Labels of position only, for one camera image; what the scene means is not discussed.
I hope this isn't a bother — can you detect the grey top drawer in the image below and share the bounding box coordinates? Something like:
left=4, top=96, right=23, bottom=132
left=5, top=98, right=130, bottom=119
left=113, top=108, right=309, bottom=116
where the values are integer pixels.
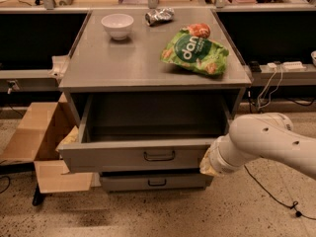
left=59, top=91, right=229, bottom=173

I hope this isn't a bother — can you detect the grey drawer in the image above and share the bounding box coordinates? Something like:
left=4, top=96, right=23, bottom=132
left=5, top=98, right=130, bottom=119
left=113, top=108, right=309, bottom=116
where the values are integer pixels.
left=100, top=171, right=212, bottom=193
left=59, top=91, right=229, bottom=173

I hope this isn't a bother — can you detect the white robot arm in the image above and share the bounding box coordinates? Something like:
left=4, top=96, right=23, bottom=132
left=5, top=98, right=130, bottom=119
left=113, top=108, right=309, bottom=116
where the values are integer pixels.
left=199, top=113, right=316, bottom=179

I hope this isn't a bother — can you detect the grey lower drawer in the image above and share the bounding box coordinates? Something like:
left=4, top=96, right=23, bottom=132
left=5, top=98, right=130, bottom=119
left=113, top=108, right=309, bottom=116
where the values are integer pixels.
left=100, top=171, right=212, bottom=193

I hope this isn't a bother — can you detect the green chip bag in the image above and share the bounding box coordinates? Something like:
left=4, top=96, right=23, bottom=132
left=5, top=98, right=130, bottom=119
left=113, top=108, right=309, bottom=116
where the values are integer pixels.
left=160, top=31, right=229, bottom=75

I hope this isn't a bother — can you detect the grey metal cabinet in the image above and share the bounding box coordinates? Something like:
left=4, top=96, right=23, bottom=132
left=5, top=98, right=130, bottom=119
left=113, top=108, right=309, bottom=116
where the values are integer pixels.
left=58, top=7, right=253, bottom=126

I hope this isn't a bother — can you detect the white power strip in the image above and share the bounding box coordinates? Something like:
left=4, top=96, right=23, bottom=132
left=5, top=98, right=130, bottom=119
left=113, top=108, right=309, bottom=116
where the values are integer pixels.
left=282, top=61, right=306, bottom=71

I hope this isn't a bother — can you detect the yellow packet in box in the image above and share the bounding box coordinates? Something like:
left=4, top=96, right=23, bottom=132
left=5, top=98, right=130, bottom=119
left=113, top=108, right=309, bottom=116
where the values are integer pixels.
left=57, top=126, right=79, bottom=150

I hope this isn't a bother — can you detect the orange red snack bag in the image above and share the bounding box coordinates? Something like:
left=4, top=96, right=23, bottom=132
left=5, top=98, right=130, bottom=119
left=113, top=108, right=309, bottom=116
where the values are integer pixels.
left=188, top=23, right=210, bottom=39

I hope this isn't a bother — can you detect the crumpled silver foil bag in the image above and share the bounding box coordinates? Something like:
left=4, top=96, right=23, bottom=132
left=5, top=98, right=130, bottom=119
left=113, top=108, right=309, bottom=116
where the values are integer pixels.
left=145, top=8, right=175, bottom=27

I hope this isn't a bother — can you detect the white ceramic bowl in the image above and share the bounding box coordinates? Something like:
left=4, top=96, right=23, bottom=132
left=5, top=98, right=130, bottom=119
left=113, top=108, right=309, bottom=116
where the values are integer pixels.
left=101, top=14, right=134, bottom=40

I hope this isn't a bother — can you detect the open cardboard box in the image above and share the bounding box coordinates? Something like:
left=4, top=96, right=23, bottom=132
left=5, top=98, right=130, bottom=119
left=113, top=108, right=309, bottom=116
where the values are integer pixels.
left=1, top=96, right=93, bottom=194

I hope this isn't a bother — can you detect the white cloth on ledge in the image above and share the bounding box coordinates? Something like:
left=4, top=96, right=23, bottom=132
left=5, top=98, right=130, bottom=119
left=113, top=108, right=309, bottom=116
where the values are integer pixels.
left=48, top=55, right=70, bottom=79

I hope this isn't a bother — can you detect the black floor cable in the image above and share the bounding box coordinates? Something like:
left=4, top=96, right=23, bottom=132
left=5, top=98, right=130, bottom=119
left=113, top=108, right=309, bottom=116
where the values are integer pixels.
left=244, top=165, right=316, bottom=221

